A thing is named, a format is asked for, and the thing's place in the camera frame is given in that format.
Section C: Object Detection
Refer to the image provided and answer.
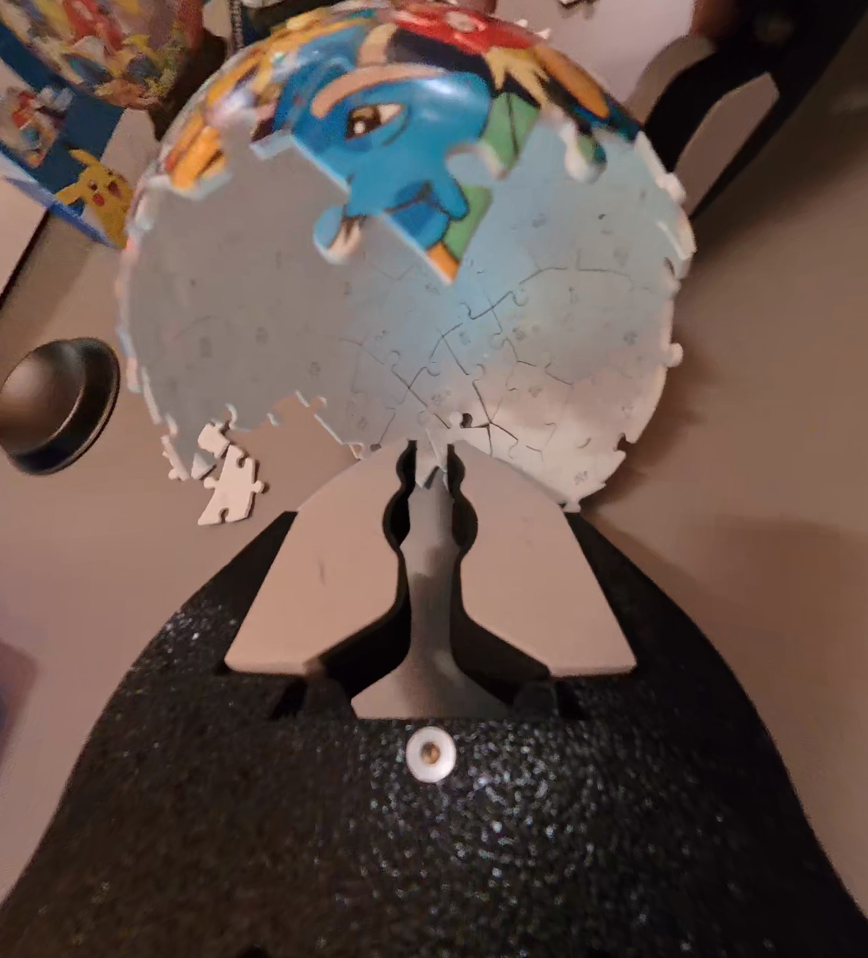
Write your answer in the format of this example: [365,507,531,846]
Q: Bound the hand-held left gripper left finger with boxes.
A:
[223,440,416,696]

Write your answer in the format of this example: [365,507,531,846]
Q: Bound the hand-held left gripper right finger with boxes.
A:
[447,448,640,706]

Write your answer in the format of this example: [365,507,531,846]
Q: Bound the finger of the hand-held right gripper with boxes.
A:
[627,33,717,124]
[675,73,781,220]

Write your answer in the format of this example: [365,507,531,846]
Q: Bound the colourful puzzle ball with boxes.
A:
[116,0,697,516]

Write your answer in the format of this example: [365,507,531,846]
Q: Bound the scattered loose puzzle pieces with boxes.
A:
[161,419,266,526]

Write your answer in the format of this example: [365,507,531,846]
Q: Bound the black round ball stand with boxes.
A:
[0,337,121,476]

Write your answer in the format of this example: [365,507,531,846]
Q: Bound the blue puzzle box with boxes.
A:
[0,0,207,248]

